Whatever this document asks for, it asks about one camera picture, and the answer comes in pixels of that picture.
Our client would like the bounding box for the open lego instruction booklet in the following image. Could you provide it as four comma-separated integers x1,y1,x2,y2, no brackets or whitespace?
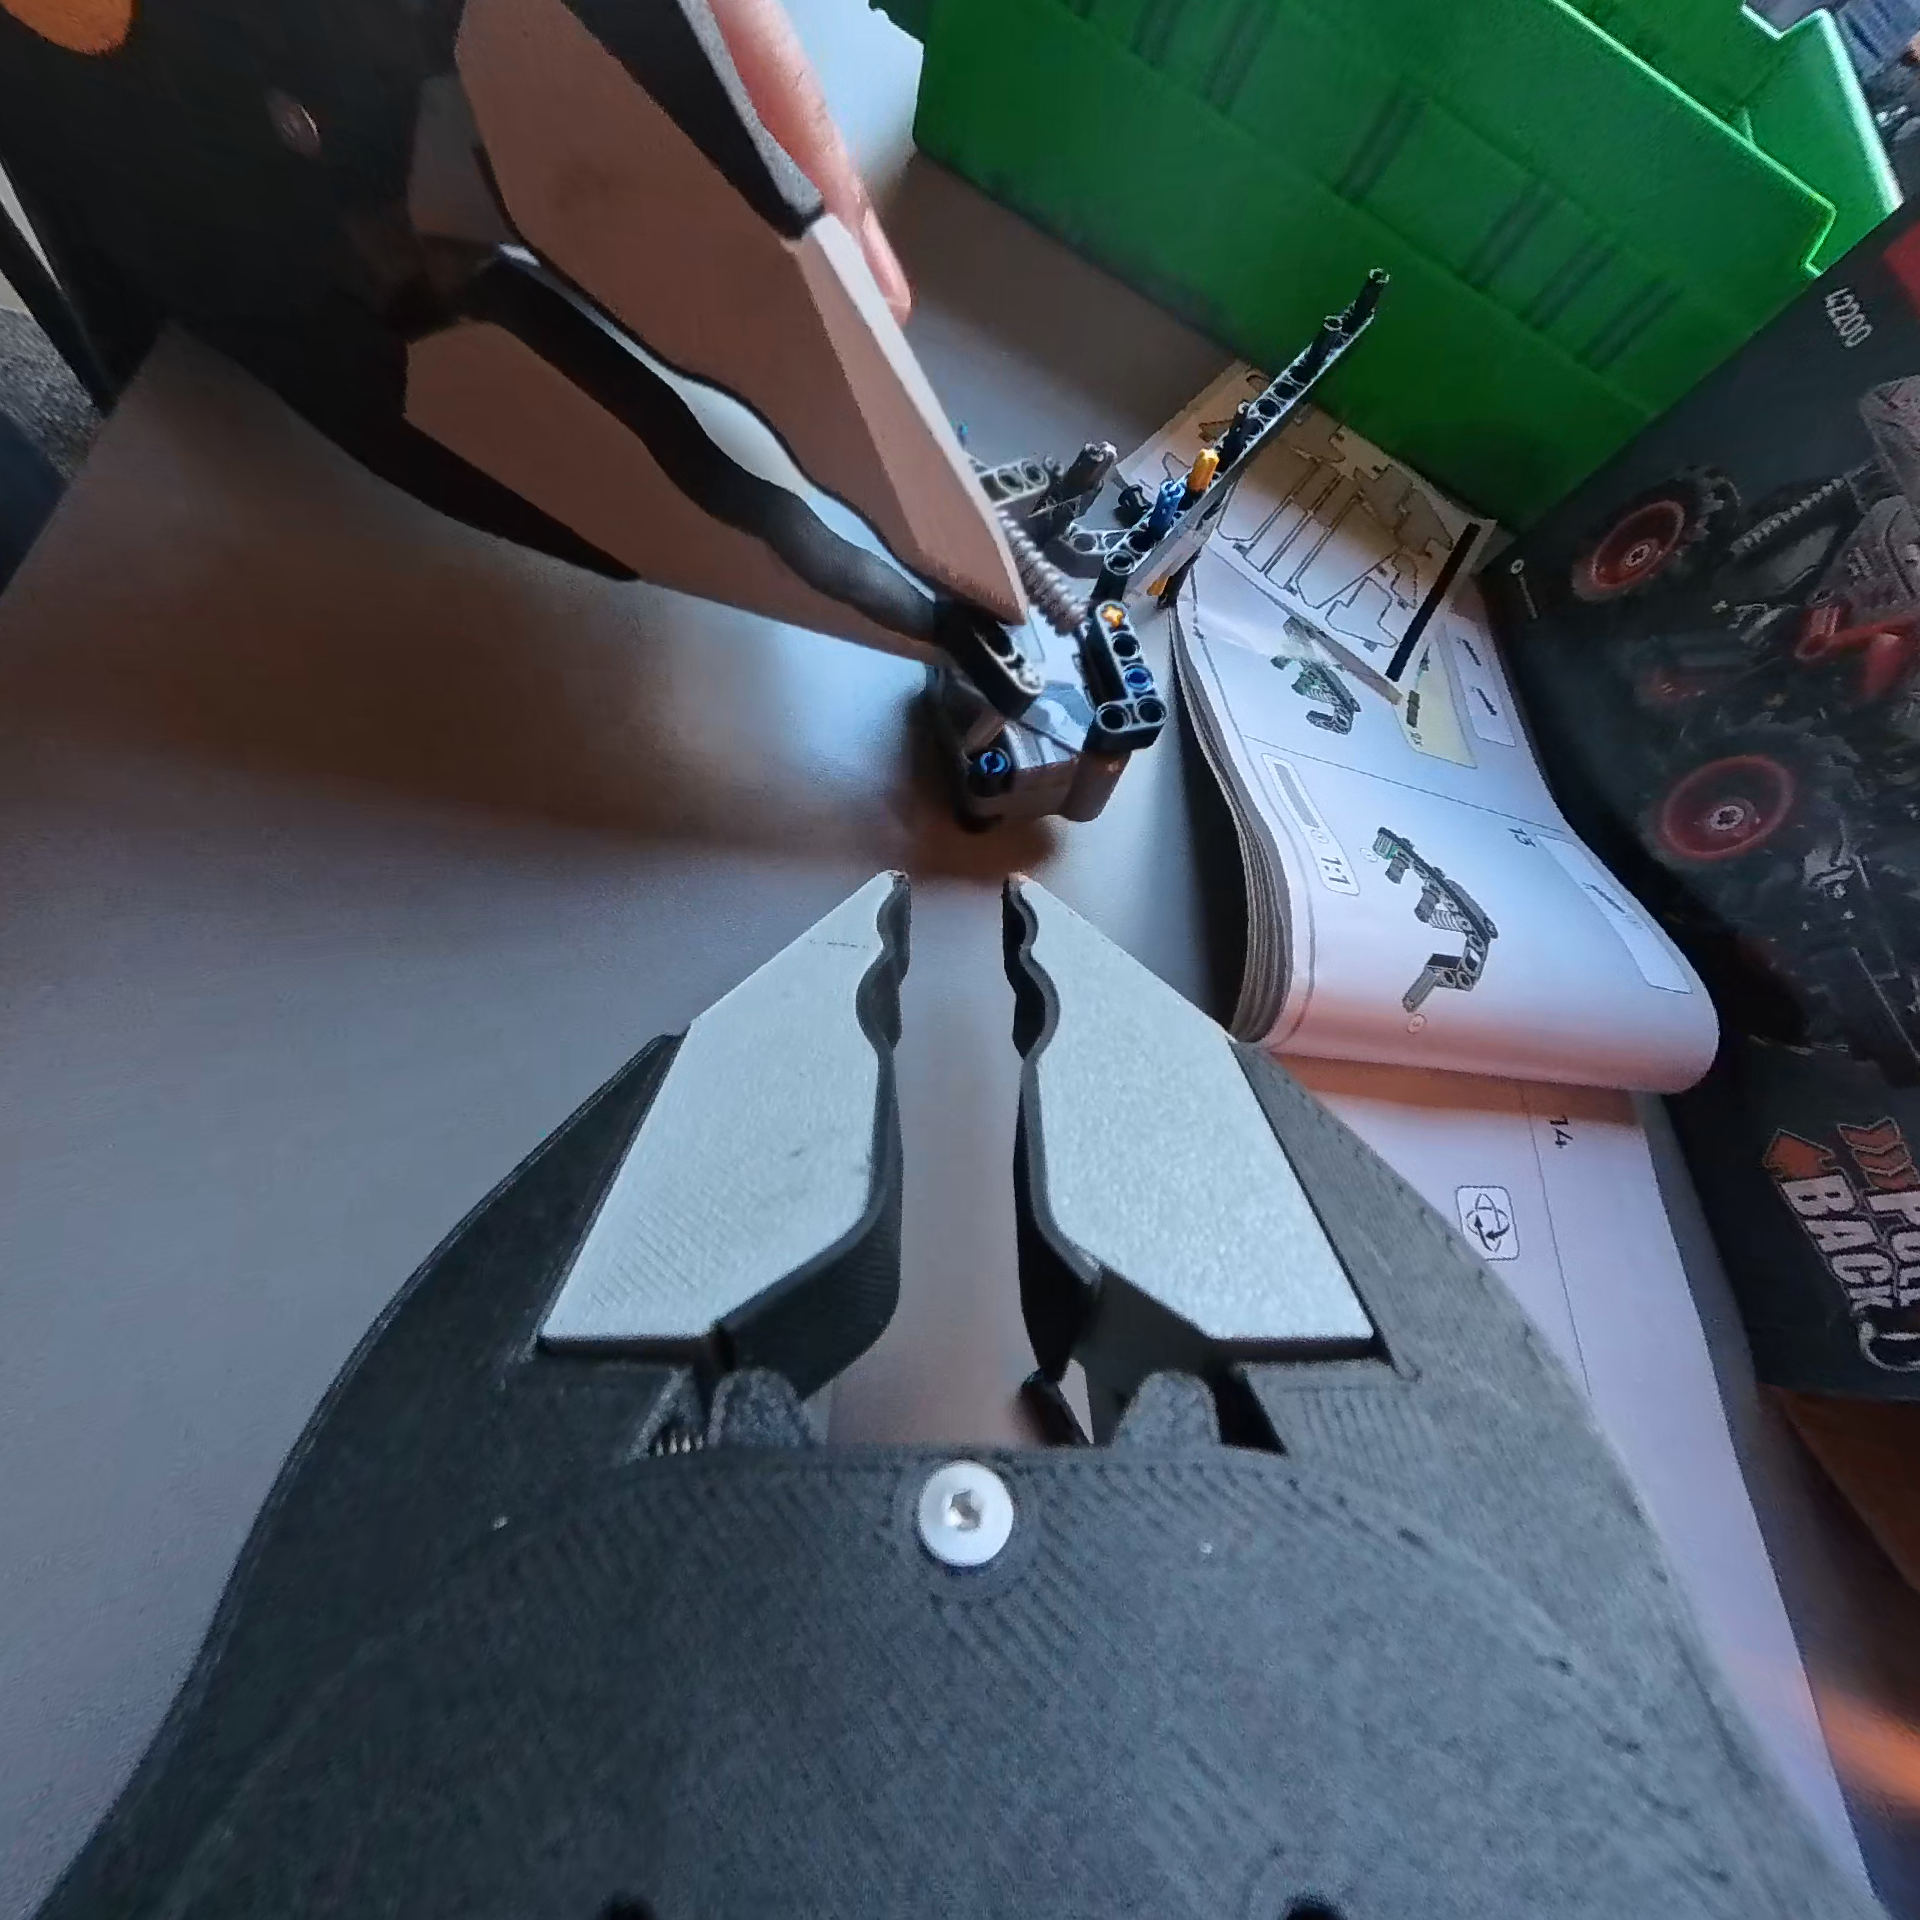
1118,358,1863,1801

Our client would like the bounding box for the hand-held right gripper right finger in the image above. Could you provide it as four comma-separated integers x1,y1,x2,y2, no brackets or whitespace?
999,873,1377,1389

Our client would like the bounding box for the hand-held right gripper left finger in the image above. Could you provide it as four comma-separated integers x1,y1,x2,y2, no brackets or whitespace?
537,870,913,1391

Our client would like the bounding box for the dark lego set box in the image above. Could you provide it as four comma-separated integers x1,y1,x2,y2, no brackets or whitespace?
1498,195,1920,1592

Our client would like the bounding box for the green plastic bin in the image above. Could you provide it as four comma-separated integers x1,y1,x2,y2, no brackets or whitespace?
906,0,1894,529

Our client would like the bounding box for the grey and black lego assembly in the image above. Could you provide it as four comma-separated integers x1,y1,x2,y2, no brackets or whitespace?
921,267,1392,837

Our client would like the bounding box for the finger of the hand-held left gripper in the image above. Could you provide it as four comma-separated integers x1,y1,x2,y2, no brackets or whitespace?
449,0,1038,628
402,245,965,665

